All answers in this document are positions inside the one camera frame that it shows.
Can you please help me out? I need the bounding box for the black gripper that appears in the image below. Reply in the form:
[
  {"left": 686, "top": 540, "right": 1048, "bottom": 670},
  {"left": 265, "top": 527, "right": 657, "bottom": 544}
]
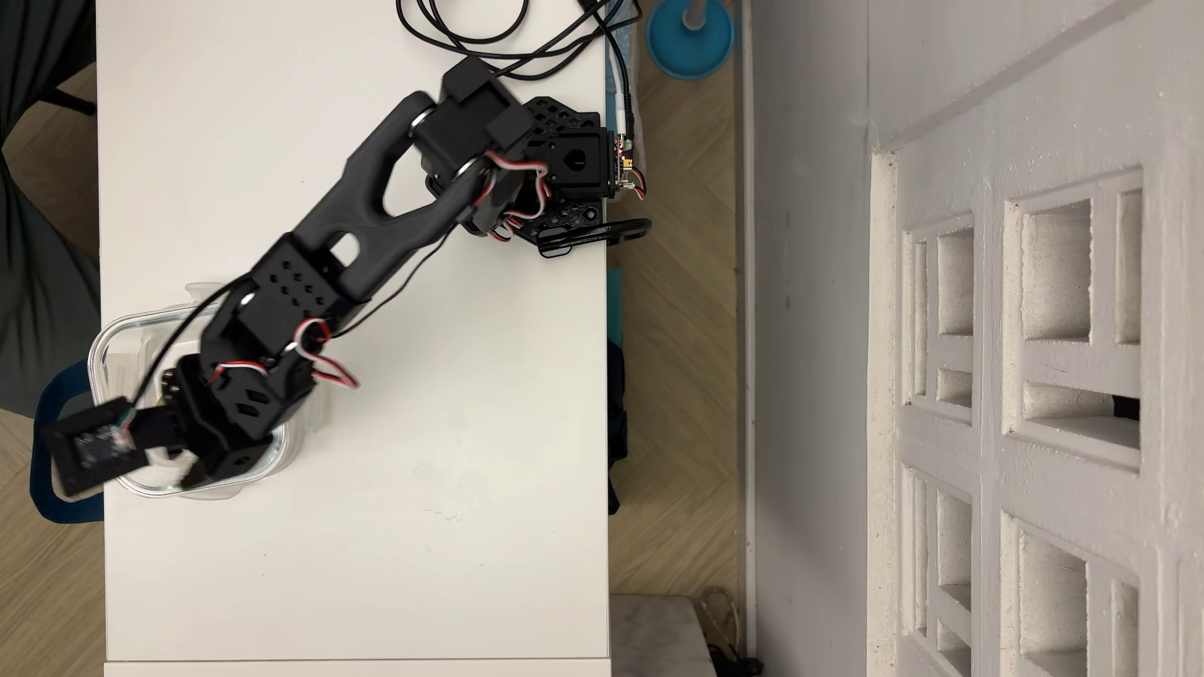
[{"left": 172, "top": 352, "right": 316, "bottom": 490}]

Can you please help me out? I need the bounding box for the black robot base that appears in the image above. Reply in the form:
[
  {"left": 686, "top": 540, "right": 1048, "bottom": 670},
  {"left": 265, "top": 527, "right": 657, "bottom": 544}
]
[{"left": 512, "top": 94, "right": 622, "bottom": 236}]

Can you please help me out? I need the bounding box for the square glass container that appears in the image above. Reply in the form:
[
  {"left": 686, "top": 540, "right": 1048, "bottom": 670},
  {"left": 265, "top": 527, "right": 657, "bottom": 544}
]
[{"left": 87, "top": 303, "right": 288, "bottom": 498}]

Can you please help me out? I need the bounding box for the person in dark clothes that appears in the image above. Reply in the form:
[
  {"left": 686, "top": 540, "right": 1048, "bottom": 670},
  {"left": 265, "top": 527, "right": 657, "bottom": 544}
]
[{"left": 0, "top": 0, "right": 102, "bottom": 419}]

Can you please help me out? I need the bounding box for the dark object beside table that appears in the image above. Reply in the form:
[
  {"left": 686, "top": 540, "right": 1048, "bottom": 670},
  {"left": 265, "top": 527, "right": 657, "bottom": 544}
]
[{"left": 606, "top": 338, "right": 630, "bottom": 517}]

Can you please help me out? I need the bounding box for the black table clamp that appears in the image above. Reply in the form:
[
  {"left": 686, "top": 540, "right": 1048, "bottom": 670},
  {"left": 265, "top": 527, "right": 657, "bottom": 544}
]
[{"left": 536, "top": 218, "right": 652, "bottom": 261}]

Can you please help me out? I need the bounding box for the small motor controller board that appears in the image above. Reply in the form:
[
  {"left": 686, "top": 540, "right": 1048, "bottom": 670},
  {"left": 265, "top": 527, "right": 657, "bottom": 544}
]
[{"left": 611, "top": 134, "right": 648, "bottom": 201}]

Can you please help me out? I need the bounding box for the white stone slab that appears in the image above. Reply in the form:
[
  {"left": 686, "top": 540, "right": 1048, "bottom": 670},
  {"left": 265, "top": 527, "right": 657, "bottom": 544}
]
[{"left": 610, "top": 594, "right": 721, "bottom": 677}]

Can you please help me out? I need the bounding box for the blue round stand base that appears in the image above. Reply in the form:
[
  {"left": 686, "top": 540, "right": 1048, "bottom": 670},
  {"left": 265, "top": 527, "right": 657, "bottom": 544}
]
[{"left": 645, "top": 0, "right": 735, "bottom": 81}]

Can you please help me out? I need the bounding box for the red white black servo wire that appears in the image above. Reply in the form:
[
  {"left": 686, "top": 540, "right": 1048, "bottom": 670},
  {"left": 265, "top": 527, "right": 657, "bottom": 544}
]
[
  {"left": 292, "top": 318, "right": 361, "bottom": 389},
  {"left": 207, "top": 360, "right": 274, "bottom": 387},
  {"left": 470, "top": 150, "right": 556, "bottom": 244}
]

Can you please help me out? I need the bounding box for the thin black camera cable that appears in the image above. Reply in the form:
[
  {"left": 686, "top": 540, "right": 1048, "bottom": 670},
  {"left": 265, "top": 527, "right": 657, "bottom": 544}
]
[{"left": 127, "top": 230, "right": 457, "bottom": 415}]

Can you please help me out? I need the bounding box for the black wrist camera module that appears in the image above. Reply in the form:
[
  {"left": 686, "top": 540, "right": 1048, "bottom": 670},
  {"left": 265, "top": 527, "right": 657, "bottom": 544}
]
[{"left": 42, "top": 397, "right": 184, "bottom": 496}]

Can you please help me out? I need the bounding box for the blue chair frame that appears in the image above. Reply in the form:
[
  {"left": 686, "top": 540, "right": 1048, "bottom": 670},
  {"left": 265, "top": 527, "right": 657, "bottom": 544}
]
[{"left": 28, "top": 362, "right": 105, "bottom": 525}]

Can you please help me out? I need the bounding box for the looped black cable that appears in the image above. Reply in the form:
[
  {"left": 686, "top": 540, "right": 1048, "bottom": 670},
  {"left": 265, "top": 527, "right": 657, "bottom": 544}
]
[{"left": 395, "top": 0, "right": 530, "bottom": 50}]

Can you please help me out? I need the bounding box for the white usb cable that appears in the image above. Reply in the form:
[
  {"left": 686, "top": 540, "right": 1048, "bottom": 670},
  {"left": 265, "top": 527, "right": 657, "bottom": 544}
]
[{"left": 606, "top": 28, "right": 636, "bottom": 142}]

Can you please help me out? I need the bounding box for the black power cable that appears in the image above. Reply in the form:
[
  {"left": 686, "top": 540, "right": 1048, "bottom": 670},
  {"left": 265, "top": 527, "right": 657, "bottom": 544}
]
[{"left": 489, "top": 0, "right": 645, "bottom": 81}]

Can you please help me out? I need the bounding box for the beige cord with plug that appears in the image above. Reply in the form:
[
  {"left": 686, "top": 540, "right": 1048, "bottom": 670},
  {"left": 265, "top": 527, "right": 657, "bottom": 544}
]
[{"left": 696, "top": 587, "right": 765, "bottom": 677}]

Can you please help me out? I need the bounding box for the white lattice block wall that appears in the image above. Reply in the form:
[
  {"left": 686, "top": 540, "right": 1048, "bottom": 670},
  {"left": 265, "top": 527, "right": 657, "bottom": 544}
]
[{"left": 870, "top": 150, "right": 1204, "bottom": 677}]

